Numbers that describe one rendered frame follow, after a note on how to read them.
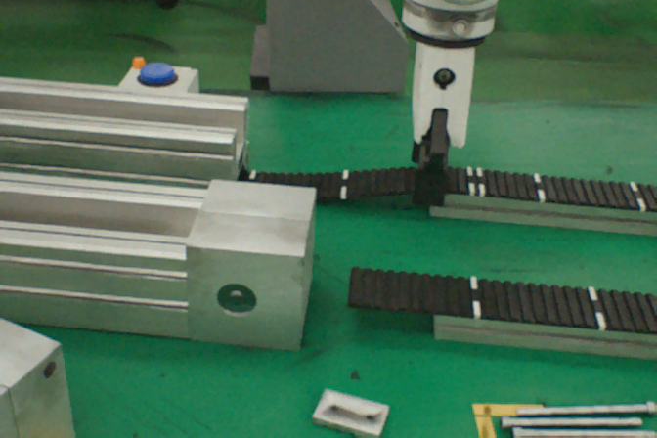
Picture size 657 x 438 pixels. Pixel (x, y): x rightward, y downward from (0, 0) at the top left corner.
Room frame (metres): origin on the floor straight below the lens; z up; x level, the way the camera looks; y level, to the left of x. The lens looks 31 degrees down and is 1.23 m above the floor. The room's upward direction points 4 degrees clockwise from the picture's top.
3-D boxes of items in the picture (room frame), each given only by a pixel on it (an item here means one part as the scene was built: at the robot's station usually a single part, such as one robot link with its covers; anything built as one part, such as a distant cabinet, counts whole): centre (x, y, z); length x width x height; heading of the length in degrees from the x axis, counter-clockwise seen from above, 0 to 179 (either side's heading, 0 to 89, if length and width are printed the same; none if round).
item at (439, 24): (0.73, -0.10, 0.99); 0.09 x 0.08 x 0.03; 177
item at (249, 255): (0.56, 0.06, 0.83); 0.12 x 0.09 x 0.10; 177
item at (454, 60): (0.73, -0.10, 0.93); 0.10 x 0.07 x 0.11; 177
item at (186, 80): (0.87, 0.21, 0.81); 0.10 x 0.08 x 0.06; 177
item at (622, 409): (0.45, -0.20, 0.78); 0.11 x 0.01 x 0.01; 96
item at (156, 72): (0.88, 0.21, 0.84); 0.04 x 0.04 x 0.02
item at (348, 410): (0.43, -0.02, 0.78); 0.05 x 0.03 x 0.01; 74
